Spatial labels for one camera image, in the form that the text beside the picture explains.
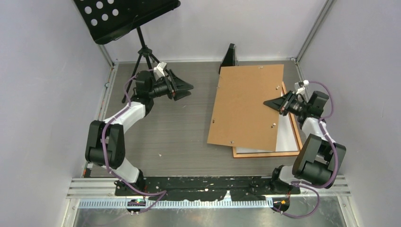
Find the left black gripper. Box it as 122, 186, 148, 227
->
149, 71, 194, 102

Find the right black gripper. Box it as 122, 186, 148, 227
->
264, 91, 310, 117

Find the brown cardboard backing board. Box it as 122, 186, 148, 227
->
207, 64, 284, 151

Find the orange wooden picture frame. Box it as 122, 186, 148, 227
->
225, 83, 302, 157

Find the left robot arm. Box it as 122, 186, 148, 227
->
85, 70, 194, 196

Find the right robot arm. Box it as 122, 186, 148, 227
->
263, 91, 346, 194

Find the black metronome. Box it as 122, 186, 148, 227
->
218, 43, 238, 74

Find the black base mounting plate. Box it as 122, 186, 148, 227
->
134, 176, 300, 201

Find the black music stand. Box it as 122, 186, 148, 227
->
73, 0, 182, 104

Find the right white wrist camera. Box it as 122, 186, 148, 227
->
294, 80, 309, 95

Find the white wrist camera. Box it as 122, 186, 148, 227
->
153, 61, 167, 79
294, 80, 309, 95

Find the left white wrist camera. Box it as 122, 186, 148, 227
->
153, 61, 167, 79

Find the white slotted cable duct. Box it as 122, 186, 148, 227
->
78, 198, 273, 209

